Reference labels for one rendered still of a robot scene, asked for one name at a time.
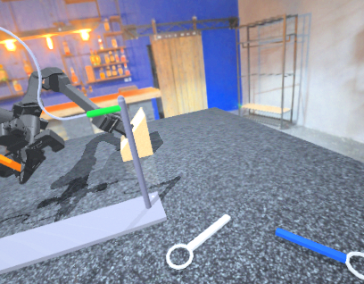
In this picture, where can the orange handle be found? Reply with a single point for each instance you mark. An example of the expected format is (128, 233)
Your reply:
(9, 162)

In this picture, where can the white hoop with blue handle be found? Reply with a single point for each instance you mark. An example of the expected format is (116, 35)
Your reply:
(339, 256)

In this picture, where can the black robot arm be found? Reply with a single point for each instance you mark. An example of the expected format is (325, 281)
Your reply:
(27, 111)

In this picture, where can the white loop with straight handle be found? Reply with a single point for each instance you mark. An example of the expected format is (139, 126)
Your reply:
(197, 242)

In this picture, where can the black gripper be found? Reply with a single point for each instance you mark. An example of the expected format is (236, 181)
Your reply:
(30, 155)

